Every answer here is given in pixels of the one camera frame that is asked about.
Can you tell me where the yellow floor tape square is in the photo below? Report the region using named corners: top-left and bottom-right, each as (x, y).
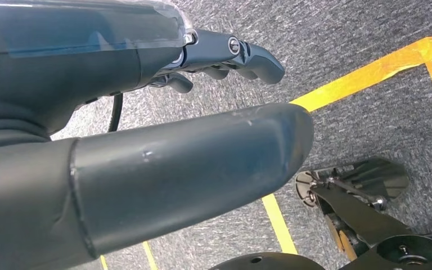
top-left (262, 35), bottom-right (432, 255)

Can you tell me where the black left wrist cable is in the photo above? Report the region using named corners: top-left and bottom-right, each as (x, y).
top-left (107, 93), bottom-right (124, 133)

